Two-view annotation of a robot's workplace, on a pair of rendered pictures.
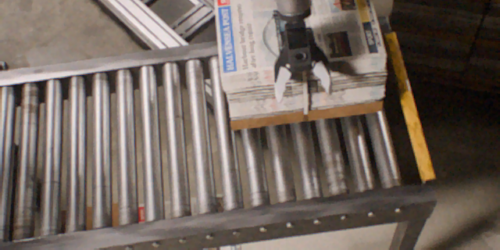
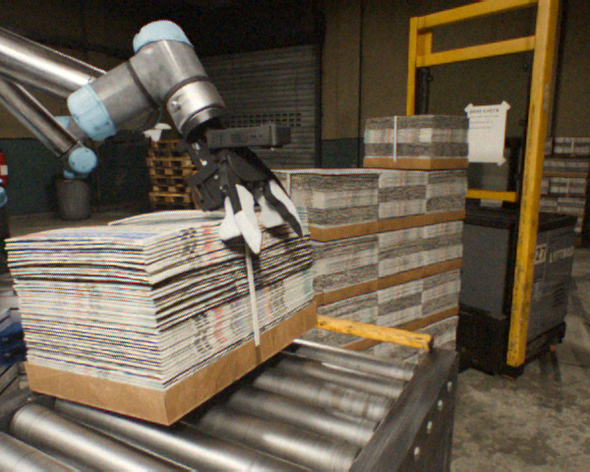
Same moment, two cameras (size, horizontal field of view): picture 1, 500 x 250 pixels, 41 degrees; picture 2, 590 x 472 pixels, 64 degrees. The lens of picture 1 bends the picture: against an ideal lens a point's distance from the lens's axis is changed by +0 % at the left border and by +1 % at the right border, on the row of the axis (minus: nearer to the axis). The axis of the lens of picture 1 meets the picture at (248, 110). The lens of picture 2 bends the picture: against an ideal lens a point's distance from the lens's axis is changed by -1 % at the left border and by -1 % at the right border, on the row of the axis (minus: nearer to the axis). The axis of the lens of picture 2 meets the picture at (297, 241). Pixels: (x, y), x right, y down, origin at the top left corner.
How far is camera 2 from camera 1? 1.29 m
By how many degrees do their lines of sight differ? 67
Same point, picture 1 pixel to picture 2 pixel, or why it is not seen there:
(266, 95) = (208, 301)
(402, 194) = (433, 365)
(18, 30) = not seen: outside the picture
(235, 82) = (164, 260)
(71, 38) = not seen: outside the picture
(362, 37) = not seen: hidden behind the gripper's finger
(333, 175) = (358, 395)
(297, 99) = (243, 310)
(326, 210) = (410, 422)
